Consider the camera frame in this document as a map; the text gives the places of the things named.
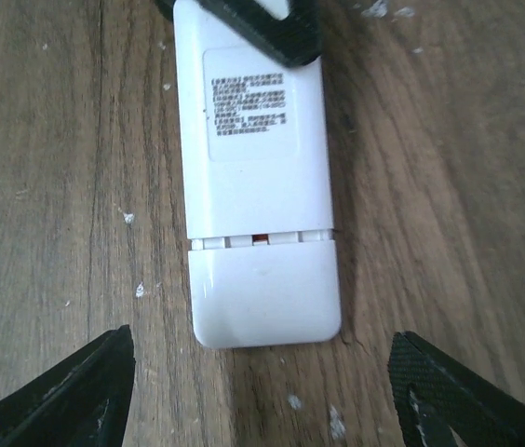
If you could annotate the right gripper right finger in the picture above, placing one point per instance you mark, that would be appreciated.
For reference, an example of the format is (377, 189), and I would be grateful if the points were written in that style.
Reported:
(439, 401)

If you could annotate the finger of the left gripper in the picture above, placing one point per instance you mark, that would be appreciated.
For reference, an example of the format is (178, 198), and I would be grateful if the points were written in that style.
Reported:
(292, 41)

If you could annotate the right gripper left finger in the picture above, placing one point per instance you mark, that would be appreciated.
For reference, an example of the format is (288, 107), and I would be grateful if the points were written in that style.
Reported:
(84, 400)

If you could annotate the white remote control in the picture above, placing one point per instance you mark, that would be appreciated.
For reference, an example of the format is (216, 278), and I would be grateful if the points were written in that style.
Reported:
(254, 139)

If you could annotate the white battery cover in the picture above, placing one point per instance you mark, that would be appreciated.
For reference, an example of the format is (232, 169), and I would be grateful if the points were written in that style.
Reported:
(265, 295)

